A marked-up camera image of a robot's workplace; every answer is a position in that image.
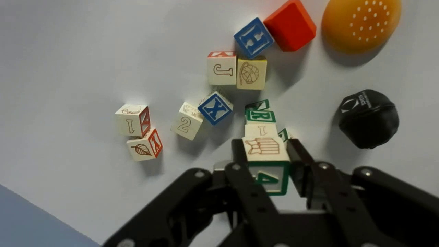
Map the blue X letter cube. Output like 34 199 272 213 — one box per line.
198 91 233 125

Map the wooden cube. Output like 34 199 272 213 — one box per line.
243 136 288 162

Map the yellow oval toy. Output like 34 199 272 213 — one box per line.
321 0 402 55

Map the wooden cube number 2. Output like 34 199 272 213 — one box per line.
174 102 203 140

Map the red block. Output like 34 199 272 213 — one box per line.
263 0 317 53

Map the black faceted ball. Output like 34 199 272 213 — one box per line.
337 90 399 150

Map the wooden cube letter J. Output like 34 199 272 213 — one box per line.
207 51 237 87

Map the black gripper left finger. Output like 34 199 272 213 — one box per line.
101 138 285 247

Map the yellow picture cube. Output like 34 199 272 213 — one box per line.
237 57 267 91

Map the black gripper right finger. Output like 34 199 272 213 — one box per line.
287 139 439 247

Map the red letter cube lower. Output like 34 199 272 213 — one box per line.
126 128 163 161

